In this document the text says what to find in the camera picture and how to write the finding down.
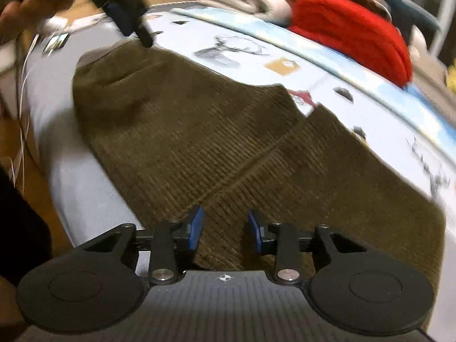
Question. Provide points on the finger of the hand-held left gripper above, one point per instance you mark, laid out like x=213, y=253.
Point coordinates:
x=131, y=25

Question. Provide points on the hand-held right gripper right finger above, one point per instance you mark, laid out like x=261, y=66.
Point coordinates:
x=253, y=231

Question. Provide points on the white printed bed sheet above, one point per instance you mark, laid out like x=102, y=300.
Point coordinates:
x=89, y=185

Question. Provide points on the grey stitched-edge blanket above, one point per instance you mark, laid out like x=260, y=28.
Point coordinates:
x=433, y=96

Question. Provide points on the blue cloud-print blanket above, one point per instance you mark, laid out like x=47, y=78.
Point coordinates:
x=320, y=57

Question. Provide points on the person's dark clothing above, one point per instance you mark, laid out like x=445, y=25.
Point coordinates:
x=21, y=228

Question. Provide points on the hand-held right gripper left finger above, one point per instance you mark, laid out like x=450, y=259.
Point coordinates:
x=197, y=228

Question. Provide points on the red knit sweater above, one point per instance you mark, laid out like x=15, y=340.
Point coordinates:
x=352, y=32

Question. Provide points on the small dark card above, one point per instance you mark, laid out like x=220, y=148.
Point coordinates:
x=56, y=44

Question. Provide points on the person's left hand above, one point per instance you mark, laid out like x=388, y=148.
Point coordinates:
x=32, y=16

